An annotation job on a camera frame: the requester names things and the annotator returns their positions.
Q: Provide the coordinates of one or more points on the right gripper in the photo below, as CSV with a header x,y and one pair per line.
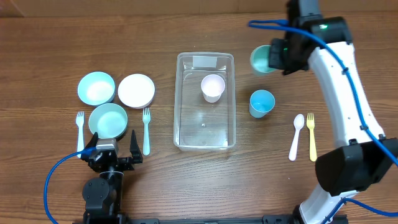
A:
x,y
277,62

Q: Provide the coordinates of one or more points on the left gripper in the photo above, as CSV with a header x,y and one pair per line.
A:
x,y
129,163

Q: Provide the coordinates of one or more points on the teal bowl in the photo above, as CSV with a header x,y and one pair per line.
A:
x,y
108,121

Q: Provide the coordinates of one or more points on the green cup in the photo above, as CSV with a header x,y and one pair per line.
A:
x,y
259,61

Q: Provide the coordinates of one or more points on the blue cup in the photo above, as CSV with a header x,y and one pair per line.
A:
x,y
261,102

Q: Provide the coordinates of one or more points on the white bowl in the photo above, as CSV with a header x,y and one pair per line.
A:
x,y
136,91

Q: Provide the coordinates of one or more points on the light blue bowl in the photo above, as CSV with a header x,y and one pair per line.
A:
x,y
96,88

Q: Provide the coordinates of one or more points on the pink cup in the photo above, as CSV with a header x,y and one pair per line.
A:
x,y
212,87

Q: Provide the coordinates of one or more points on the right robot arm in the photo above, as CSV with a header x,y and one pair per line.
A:
x,y
362,153

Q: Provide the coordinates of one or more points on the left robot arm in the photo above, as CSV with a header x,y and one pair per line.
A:
x,y
103,194

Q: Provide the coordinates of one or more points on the clear plastic container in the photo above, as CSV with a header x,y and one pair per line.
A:
x,y
198,124

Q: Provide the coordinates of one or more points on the light blue plastic fork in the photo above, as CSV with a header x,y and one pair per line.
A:
x,y
146,120

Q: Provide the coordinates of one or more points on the white plastic fork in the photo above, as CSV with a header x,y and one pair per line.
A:
x,y
80,119

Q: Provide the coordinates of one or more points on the yellow plastic fork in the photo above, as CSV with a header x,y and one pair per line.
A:
x,y
312,145

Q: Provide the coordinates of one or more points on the pink plastic spoon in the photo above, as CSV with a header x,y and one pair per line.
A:
x,y
298,125

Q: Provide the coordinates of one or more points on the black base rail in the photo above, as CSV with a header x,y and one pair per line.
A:
x,y
266,219

